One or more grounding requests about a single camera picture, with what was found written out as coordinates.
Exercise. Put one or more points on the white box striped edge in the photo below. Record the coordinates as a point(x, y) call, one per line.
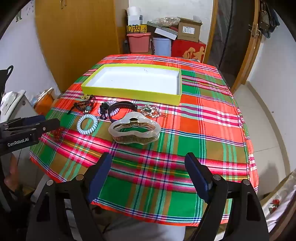
point(165, 32)

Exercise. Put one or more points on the small black claw clip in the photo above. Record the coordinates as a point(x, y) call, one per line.
point(104, 109)

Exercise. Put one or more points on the large translucent hair claw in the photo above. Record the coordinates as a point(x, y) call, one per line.
point(129, 139)

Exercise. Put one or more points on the white plastic bag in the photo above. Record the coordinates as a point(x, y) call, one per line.
point(9, 99)

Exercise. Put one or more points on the orange bucket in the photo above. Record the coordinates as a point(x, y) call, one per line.
point(45, 104)

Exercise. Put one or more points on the brown cardboard box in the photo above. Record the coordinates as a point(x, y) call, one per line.
point(188, 31)

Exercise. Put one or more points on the pale blue bucket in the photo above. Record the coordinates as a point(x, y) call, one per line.
point(161, 47)

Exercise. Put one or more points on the dark bottle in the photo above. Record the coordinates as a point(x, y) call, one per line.
point(126, 47)

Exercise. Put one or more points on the black wristband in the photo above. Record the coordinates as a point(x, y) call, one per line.
point(122, 104)

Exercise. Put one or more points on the wooden wardrobe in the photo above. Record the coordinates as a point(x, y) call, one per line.
point(76, 41)

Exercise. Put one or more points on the pink plastic bin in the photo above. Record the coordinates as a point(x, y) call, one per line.
point(138, 44)

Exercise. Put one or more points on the black bag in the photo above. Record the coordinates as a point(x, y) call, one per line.
point(3, 76)

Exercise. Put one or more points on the white appliance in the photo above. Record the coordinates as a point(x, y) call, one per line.
point(25, 109)

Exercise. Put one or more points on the yellow shallow box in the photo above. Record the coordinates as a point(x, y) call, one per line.
point(138, 78)

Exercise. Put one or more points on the floral cloth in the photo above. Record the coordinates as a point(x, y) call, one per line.
point(277, 204)

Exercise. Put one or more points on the dark curtain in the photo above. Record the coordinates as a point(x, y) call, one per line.
point(226, 34)

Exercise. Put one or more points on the hanging bags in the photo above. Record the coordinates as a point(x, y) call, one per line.
point(266, 20)

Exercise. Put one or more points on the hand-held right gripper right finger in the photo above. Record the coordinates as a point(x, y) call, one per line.
point(196, 178)

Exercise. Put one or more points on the clear plastic bag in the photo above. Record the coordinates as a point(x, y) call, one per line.
point(167, 20)

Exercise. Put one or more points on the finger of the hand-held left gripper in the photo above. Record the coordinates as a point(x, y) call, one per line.
point(46, 127)
point(34, 120)

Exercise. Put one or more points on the plaid tablecloth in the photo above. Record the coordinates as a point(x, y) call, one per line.
point(150, 176)

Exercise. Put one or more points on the white carton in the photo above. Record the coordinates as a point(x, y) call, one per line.
point(134, 19)

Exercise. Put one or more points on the yellow printed tin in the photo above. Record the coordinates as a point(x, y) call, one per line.
point(136, 29)

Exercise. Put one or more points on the rhinestone hair clip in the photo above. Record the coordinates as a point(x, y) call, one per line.
point(155, 114)

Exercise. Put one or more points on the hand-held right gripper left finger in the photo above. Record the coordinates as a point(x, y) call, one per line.
point(101, 176)

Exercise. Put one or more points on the red box gold print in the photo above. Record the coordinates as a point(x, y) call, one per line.
point(180, 48)

